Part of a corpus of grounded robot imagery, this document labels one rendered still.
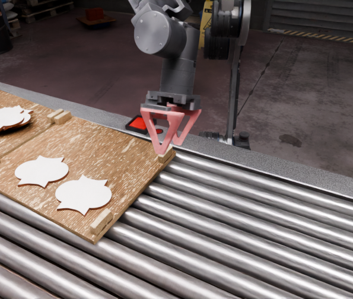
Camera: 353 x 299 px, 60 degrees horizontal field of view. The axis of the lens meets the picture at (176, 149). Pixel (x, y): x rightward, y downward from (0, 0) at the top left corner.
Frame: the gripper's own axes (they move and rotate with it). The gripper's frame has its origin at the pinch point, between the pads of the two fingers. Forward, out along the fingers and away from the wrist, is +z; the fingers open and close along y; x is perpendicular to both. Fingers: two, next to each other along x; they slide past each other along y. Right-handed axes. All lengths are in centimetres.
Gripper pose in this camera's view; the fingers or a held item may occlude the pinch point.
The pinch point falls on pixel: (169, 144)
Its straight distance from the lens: 54.1
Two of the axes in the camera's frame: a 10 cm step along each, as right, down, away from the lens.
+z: -1.2, 9.7, 2.2
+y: 3.1, -1.7, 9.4
